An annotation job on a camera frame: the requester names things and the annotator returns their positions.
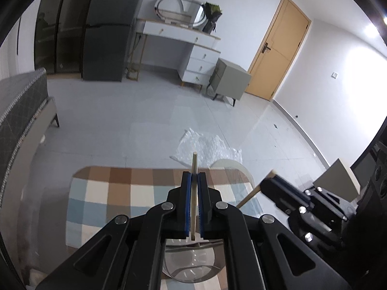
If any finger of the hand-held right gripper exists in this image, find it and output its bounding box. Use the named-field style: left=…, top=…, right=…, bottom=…
left=260, top=178, right=345, bottom=222
left=272, top=176, right=324, bottom=201

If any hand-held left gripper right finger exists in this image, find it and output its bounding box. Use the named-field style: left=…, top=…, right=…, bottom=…
left=196, top=172, right=353, bottom=290

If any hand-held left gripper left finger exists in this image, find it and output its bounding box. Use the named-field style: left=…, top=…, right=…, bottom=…
left=35, top=172, right=194, bottom=290

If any wooden chopstick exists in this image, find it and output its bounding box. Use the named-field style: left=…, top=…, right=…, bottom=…
left=190, top=152, right=199, bottom=240
left=236, top=170, right=277, bottom=210

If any white utensil holder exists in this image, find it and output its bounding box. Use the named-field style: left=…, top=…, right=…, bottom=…
left=162, top=159, right=261, bottom=283

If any cardboard piece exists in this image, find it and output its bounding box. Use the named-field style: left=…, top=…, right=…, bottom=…
left=313, top=159, right=360, bottom=201

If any bubble wrap sheet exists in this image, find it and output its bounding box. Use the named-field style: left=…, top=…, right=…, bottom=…
left=170, top=128, right=243, bottom=168

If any checkered rug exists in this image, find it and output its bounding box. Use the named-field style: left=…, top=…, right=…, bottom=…
left=65, top=166, right=263, bottom=290

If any grey nightstand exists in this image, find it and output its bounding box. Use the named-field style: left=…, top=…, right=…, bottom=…
left=206, top=58, right=252, bottom=107

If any wooden door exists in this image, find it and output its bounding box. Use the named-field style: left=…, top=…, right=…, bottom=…
left=246, top=0, right=312, bottom=102

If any white vanity desk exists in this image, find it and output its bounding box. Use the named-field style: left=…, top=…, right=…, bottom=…
left=127, top=18, right=221, bottom=93

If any grey quilted bed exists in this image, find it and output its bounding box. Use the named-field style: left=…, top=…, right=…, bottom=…
left=0, top=68, right=60, bottom=218

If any dark grey wardrobe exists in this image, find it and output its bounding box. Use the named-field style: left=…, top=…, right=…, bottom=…
left=35, top=0, right=152, bottom=82

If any round vanity mirror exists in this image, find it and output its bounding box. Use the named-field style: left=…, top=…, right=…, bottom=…
left=155, top=0, right=207, bottom=31

